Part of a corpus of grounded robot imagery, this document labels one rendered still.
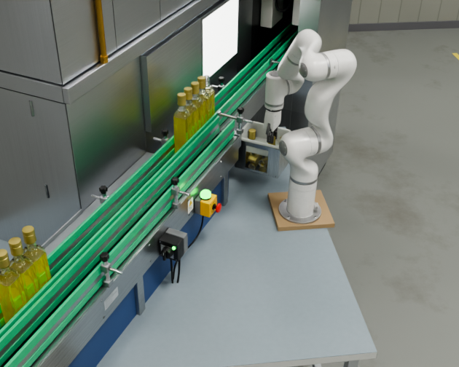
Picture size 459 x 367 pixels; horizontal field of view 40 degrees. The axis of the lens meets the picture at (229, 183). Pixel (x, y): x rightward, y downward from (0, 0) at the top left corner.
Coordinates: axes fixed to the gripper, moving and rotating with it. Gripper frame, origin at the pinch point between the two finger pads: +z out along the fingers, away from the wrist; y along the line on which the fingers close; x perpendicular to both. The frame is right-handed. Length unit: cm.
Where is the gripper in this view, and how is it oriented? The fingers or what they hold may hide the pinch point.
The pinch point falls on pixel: (272, 137)
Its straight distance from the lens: 289.5
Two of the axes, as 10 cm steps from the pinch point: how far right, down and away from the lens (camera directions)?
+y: -4.4, 5.1, -7.4
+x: 9.0, 2.6, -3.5
